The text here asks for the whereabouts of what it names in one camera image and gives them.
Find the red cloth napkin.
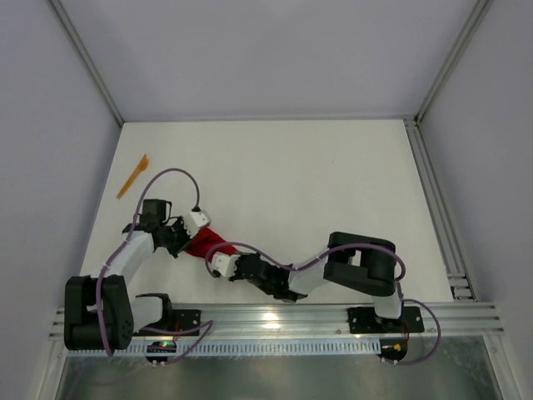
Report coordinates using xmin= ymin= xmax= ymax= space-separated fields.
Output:
xmin=185 ymin=227 xmax=237 ymax=262

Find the orange plastic fork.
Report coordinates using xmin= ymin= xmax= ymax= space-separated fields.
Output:
xmin=116 ymin=154 xmax=149 ymax=200

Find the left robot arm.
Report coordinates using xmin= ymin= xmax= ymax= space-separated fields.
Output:
xmin=63 ymin=199 xmax=209 ymax=354

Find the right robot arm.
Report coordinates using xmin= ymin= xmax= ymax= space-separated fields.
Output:
xmin=218 ymin=232 xmax=406 ymax=323

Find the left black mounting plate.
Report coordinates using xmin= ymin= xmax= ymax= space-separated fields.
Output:
xmin=133 ymin=309 xmax=202 ymax=337

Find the black mounting plate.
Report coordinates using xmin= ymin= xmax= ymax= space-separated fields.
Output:
xmin=346 ymin=306 xmax=425 ymax=334
xmin=133 ymin=309 xmax=202 ymax=337

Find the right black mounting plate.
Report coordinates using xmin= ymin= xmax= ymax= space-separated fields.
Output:
xmin=346 ymin=306 xmax=425 ymax=334

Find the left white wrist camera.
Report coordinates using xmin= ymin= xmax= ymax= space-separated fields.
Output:
xmin=183 ymin=211 xmax=211 ymax=238

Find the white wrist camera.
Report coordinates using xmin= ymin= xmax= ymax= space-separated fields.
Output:
xmin=212 ymin=252 xmax=239 ymax=279
xmin=183 ymin=211 xmax=211 ymax=238

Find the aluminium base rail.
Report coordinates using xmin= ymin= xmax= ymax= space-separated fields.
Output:
xmin=49 ymin=302 xmax=505 ymax=341

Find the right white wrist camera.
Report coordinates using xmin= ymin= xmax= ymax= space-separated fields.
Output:
xmin=212 ymin=252 xmax=239 ymax=279

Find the white slotted cable duct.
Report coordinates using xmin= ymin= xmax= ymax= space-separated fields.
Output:
xmin=66 ymin=337 xmax=382 ymax=358

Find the left aluminium frame post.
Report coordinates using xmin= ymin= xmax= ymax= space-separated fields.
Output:
xmin=45 ymin=0 xmax=125 ymax=128

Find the aluminium frame post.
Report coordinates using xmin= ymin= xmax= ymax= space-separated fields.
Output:
xmin=45 ymin=0 xmax=125 ymax=128
xmin=414 ymin=0 xmax=493 ymax=124

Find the right aluminium frame post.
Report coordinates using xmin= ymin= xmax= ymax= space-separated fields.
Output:
xmin=414 ymin=0 xmax=493 ymax=124

